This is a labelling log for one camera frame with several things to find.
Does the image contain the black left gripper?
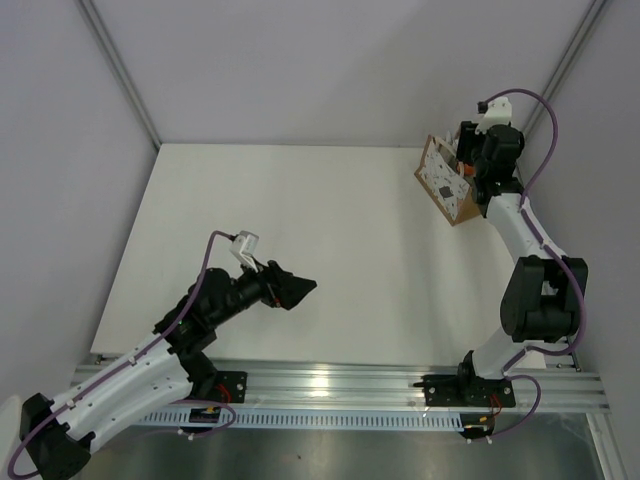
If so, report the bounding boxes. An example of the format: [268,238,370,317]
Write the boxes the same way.
[209,253,315,327]

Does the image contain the orange blue pump bottle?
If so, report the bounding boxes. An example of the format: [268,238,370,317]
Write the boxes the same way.
[458,162,475,177]

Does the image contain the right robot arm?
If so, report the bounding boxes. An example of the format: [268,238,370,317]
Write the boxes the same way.
[455,121,588,405]

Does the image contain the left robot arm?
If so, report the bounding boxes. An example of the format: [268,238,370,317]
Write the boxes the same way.
[15,260,317,479]

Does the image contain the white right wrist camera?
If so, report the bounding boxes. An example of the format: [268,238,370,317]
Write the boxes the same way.
[475,96,512,134]

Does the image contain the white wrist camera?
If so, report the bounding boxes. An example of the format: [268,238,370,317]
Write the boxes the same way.
[475,96,512,134]
[230,230,260,272]

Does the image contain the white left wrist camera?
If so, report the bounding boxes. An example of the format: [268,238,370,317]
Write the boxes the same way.
[230,230,260,272]

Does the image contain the aluminium mounting rail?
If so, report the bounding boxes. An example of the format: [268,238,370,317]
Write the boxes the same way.
[69,349,611,414]

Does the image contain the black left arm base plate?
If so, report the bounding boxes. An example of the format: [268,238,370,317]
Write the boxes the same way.
[189,371,248,404]

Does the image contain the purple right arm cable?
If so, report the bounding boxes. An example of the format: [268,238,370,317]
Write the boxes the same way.
[479,88,587,444]

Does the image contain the white slotted cable duct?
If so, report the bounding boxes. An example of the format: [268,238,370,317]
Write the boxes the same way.
[136,406,463,432]

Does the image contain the right aluminium frame post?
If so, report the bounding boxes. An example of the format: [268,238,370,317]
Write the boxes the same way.
[521,0,614,143]

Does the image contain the aluminium frame post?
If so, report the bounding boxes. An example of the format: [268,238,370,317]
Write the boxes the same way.
[74,0,162,152]
[521,0,614,143]

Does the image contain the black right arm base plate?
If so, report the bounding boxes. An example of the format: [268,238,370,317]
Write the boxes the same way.
[413,374,516,408]

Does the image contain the left aluminium frame post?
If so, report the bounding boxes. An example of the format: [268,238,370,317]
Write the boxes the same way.
[74,0,162,152]

